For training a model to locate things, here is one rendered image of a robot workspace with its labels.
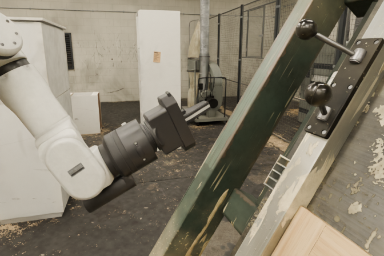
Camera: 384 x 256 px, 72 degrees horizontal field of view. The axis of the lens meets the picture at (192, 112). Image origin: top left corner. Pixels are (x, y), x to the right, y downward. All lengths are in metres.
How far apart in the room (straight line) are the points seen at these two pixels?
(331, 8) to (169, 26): 3.24
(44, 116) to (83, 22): 7.91
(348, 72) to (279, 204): 0.27
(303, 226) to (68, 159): 0.40
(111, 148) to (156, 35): 3.47
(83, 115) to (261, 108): 4.68
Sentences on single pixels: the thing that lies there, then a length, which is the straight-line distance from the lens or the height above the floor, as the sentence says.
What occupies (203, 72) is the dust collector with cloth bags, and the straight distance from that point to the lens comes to 5.84.
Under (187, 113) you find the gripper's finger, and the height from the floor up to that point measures 1.38.
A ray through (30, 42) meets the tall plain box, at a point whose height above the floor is 1.57.
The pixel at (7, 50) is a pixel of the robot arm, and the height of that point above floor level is 1.50.
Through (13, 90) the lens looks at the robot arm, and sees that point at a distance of 0.49.
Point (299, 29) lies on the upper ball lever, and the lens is 0.54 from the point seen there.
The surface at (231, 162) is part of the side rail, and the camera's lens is 0.71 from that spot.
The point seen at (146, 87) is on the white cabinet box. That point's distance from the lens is 3.91.
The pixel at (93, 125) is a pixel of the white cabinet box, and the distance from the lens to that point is 5.25.
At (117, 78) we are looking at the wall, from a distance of 8.30.
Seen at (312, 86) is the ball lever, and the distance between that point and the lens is 0.42.
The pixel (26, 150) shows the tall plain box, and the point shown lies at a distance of 2.65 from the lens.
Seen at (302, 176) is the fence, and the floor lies 1.28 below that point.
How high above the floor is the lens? 1.50
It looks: 13 degrees down
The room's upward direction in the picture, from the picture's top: straight up
